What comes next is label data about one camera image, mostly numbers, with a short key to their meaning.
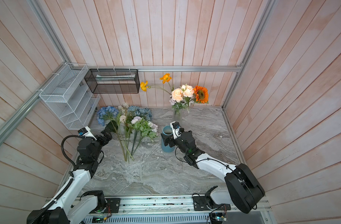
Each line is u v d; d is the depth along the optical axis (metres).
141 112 1.04
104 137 0.73
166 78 0.78
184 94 0.72
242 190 0.42
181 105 0.90
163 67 0.98
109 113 1.11
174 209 0.73
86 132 0.69
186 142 0.62
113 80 1.03
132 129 1.01
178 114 1.06
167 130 0.84
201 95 0.73
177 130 0.71
